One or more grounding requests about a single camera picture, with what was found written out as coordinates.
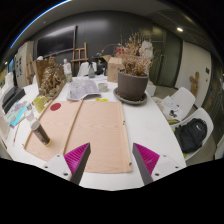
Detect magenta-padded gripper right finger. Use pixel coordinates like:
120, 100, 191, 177
132, 142, 183, 186

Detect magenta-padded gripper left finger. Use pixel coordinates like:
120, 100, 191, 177
42, 142, 92, 186

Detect clear white-capped drink bottle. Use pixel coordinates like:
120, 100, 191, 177
23, 109, 53, 148

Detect black backpack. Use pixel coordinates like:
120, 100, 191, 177
173, 118, 208, 154

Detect flat round red coaster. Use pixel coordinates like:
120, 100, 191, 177
49, 102, 62, 112

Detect grey pot saucer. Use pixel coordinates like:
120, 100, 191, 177
113, 87, 148, 106

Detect white papers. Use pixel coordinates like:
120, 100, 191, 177
162, 95, 181, 114

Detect yellow-green mug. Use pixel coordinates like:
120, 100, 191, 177
32, 95, 49, 114

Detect grey printed newspaper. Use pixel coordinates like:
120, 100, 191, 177
65, 78, 102, 102

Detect colourful purple blue book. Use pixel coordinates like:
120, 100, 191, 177
3, 99, 29, 129

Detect dried plant in grey pot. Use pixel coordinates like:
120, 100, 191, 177
116, 31, 155, 102

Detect small white cup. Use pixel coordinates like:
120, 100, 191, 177
97, 82, 109, 93

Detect white spray bottle green label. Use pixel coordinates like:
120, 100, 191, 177
63, 58, 73, 84

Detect wooden figure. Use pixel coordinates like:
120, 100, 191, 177
189, 71, 200, 98

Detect black flat boxes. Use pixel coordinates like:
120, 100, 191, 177
1, 85, 27, 114

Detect grey clear spray bottle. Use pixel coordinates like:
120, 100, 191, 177
87, 61, 97, 79

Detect brown cardboard box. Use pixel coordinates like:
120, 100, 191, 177
101, 54, 125, 84

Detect wooden easel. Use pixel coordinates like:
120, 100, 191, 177
25, 54, 36, 84
70, 41, 90, 77

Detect white plaster statue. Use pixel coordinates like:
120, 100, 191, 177
139, 39, 155, 63

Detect red box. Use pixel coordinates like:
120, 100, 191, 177
114, 46, 126, 57

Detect long ceiling light strip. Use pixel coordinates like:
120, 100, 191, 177
9, 0, 73, 50

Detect black wall screen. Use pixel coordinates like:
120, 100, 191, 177
35, 25, 78, 58

